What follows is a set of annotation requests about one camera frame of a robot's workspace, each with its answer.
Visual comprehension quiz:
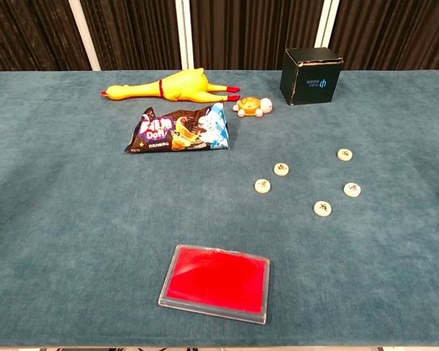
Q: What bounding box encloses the brown blue snack bag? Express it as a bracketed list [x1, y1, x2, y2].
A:
[124, 102, 230, 154]

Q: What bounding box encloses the teal table cloth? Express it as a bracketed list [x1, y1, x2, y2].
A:
[0, 69, 439, 347]

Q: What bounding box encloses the red card in sleeve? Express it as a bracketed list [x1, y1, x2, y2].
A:
[157, 244, 271, 325]

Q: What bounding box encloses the white partition frame post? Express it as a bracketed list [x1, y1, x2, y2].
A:
[175, 0, 195, 70]
[68, 0, 102, 72]
[314, 0, 340, 49]

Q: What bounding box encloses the yellow rubber chicken toy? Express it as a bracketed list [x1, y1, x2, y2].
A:
[101, 67, 241, 103]

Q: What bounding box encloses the orange turtle toy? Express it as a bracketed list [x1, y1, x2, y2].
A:
[232, 95, 274, 118]

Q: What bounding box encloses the dark brown curtain panel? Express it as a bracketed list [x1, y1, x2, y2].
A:
[80, 0, 183, 71]
[0, 0, 91, 72]
[189, 0, 326, 71]
[329, 0, 439, 76]

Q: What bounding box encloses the black cardboard box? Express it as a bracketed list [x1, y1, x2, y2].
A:
[279, 47, 345, 107]

